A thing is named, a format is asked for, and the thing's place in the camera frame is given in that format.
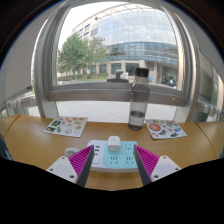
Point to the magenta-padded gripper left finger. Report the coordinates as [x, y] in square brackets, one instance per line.
[63, 168]

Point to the sticker sheet with green stickers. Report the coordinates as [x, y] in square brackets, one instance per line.
[66, 126]

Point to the green tree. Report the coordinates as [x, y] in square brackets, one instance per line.
[75, 53]

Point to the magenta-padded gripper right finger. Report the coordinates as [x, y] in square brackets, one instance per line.
[163, 166]

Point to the clear grey water bottle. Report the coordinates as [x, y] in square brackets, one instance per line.
[138, 106]

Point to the sticker sheet with red circle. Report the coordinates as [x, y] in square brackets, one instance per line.
[165, 129]

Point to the white wall rail with knobs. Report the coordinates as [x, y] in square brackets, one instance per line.
[210, 109]
[20, 103]

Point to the small white charger block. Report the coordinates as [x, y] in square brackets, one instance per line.
[114, 143]

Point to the glass-fronted building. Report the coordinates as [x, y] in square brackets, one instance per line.
[140, 36]

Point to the grey window frame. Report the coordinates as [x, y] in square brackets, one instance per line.
[100, 91]

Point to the white and teal power strip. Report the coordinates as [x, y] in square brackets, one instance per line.
[116, 160]

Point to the black chairs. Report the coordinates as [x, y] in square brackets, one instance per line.
[221, 153]

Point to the black chair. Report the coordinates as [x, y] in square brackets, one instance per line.
[4, 150]

